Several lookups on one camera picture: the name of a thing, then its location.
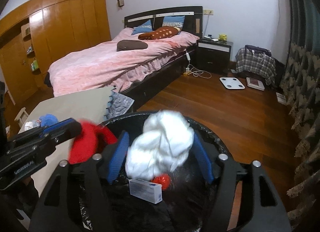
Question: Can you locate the white tissue wad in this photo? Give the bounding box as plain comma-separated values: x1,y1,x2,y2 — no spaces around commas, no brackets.
125,110,194,181

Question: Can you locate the small white wooden stool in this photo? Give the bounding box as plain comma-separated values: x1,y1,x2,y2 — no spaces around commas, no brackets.
14,107,29,128

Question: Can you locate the black lined trash bin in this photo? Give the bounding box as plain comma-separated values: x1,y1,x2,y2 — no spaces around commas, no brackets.
75,112,237,231

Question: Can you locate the dark brown folded cloth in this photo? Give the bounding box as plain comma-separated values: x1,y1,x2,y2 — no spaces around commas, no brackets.
117,39,148,52

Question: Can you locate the right blue pillow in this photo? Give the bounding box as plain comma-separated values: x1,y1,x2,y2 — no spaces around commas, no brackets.
162,15,185,31

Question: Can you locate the white blue medicine box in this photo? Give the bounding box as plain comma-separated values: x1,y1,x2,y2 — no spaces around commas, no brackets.
129,179,163,204

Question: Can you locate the black bedside nightstand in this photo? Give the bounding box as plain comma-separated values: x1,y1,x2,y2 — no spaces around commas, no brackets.
196,38,233,76

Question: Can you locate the grey quilted table cover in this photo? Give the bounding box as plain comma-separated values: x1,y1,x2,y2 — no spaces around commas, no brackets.
104,91,135,120

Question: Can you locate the red cloth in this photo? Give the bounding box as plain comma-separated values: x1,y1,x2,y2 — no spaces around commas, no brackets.
68,121,118,165

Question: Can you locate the bed with pink cover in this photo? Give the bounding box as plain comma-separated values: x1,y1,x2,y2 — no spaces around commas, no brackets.
48,28,199,109

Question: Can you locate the blue pillow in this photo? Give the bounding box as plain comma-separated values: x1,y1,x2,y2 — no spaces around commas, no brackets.
162,15,185,31
131,19,152,35

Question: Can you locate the wooden wardrobe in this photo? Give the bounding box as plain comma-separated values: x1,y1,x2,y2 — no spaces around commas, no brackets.
1,0,111,104

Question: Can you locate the patterned dark curtain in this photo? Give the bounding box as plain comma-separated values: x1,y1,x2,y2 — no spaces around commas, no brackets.
281,0,319,231

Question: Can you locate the brown dotted pillow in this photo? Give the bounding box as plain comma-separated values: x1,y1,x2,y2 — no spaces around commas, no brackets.
138,26,181,40

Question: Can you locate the yellow plush toy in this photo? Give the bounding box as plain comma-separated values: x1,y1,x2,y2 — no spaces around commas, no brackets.
219,34,227,42

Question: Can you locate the black bed headboard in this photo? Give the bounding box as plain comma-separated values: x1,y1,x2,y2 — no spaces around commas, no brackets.
124,6,203,38

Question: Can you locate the white bathroom scale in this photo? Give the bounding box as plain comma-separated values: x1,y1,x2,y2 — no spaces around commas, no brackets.
219,77,245,90

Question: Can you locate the white power strip cable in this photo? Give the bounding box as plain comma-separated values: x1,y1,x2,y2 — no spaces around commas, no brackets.
183,51,213,80

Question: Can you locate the red plastic bag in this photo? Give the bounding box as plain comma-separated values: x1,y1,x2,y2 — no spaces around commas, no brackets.
151,173,171,191

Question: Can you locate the left blue pillow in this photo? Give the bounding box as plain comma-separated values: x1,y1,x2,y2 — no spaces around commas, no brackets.
131,19,152,35

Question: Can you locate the blue plastic bag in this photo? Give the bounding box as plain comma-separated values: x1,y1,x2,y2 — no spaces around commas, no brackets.
39,114,59,127

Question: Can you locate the plaid cloth covered chair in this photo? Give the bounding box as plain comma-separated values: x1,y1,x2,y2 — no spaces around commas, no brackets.
235,45,276,86

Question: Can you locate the small white wrapper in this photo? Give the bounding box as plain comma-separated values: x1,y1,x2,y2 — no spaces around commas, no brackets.
24,120,41,131

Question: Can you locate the left wall lamp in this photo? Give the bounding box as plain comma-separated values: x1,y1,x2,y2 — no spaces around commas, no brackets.
117,0,124,8

